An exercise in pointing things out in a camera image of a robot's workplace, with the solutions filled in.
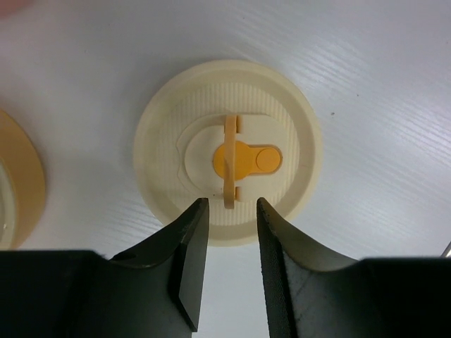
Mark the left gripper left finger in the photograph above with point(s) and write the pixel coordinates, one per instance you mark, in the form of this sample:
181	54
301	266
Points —
152	289

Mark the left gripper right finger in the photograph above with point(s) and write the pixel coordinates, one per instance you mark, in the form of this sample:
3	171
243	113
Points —
313	291

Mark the cream lid orange handle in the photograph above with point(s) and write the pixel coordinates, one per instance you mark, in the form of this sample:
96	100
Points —
231	131

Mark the orange lunch bowl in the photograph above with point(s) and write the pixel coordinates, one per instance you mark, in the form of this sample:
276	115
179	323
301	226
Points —
23	186

